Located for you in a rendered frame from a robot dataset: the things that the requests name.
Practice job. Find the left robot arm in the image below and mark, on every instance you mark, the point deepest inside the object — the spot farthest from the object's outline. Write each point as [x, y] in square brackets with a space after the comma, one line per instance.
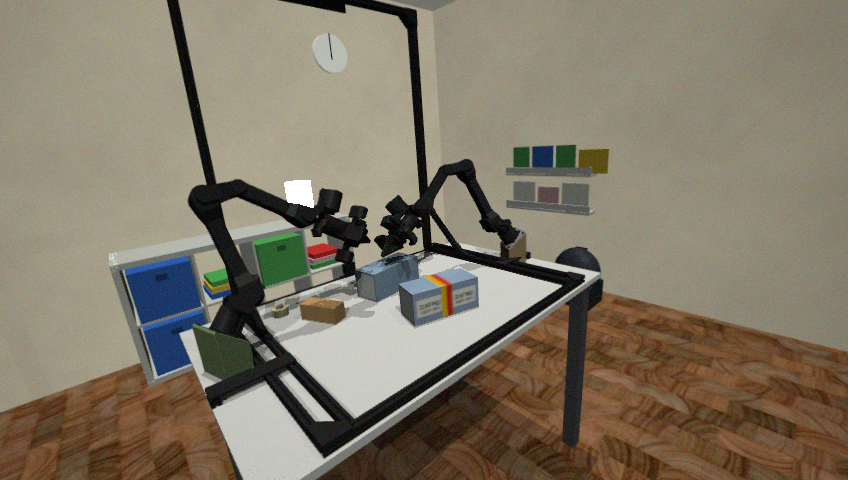
[465, 171]

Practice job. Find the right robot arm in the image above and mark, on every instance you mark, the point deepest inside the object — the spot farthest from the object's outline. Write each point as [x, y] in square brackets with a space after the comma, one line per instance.
[205, 203]

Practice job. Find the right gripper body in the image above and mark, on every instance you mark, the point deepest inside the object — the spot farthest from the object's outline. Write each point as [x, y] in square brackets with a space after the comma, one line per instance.
[343, 255]

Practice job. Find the brown rectangular box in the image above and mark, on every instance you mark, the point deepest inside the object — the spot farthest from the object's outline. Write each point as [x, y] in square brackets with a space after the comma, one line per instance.
[322, 310]

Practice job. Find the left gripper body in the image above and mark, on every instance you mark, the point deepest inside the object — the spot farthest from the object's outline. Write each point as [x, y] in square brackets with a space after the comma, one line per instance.
[400, 236]

